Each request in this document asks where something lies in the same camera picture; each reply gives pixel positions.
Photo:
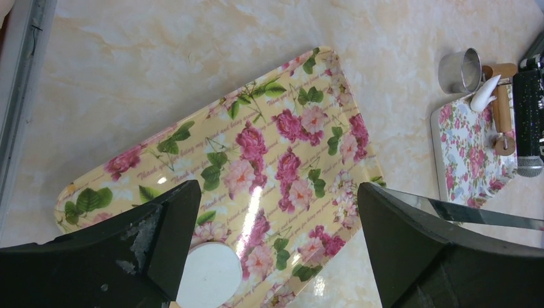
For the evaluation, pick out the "white dough ball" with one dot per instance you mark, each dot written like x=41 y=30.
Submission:
x=483 y=97

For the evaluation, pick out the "white round disc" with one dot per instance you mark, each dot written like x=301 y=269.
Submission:
x=211 y=276

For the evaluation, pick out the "black microphone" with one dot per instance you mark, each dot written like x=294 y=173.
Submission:
x=527 y=94

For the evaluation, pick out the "folded floral cloth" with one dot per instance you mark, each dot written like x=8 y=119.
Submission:
x=279 y=162

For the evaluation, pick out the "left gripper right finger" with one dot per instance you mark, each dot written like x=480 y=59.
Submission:
x=420 y=260

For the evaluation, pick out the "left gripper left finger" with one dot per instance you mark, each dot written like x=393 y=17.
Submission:
x=133 y=259

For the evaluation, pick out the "wooden dough roller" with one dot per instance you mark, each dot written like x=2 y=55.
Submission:
x=504 y=144

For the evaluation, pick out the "floral tray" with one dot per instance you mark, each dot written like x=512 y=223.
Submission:
x=469 y=170

